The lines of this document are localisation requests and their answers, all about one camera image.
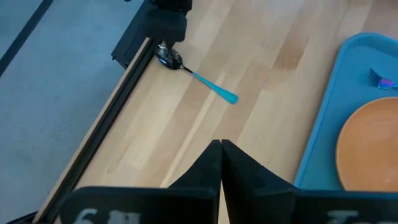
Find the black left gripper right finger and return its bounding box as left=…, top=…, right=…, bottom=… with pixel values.
left=221, top=139, right=398, bottom=224

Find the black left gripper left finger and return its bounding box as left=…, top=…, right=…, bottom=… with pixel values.
left=58, top=139, right=223, bottom=224

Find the orange round plate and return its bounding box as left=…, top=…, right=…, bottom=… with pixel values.
left=335, top=96, right=398, bottom=192

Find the teal handled metal spoon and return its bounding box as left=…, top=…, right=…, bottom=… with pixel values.
left=154, top=43, right=239, bottom=105

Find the fork with purple handle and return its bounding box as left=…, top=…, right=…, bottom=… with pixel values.
left=368, top=67, right=398, bottom=91

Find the blue plastic tray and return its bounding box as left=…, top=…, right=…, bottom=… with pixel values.
left=294, top=32, right=398, bottom=192

